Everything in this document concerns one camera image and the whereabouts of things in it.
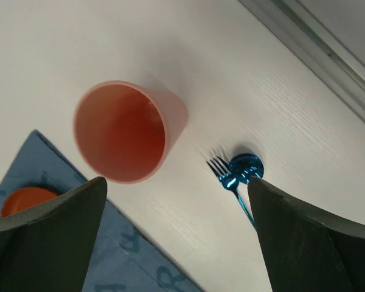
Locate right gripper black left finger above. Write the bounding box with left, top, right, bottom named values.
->
left=0, top=177, right=107, bottom=291

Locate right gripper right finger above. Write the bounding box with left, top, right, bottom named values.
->
left=248, top=178, right=365, bottom=291

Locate red round plate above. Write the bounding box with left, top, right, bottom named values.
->
left=1, top=187, right=59, bottom=218

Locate blue letter-print placemat cloth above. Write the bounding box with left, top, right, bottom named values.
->
left=0, top=130, right=200, bottom=291

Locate blue fork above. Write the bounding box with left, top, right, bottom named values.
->
left=206, top=156, right=256, bottom=228

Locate pink plastic cup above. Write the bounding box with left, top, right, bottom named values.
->
left=73, top=81, right=188, bottom=184

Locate blue spoon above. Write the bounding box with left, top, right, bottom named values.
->
left=229, top=153, right=264, bottom=185

